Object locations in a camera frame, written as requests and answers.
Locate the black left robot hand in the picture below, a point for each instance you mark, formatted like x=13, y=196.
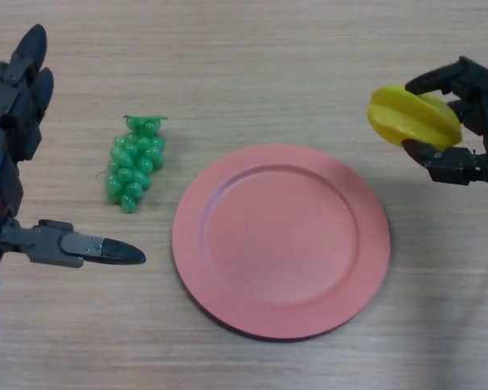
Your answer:
x=0, y=195

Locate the yellow starfruit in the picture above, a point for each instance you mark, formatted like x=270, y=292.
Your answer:
x=402, y=113

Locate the pink round plate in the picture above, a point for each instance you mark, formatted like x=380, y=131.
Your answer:
x=280, y=243

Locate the green grape bunch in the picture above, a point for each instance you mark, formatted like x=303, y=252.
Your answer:
x=132, y=166

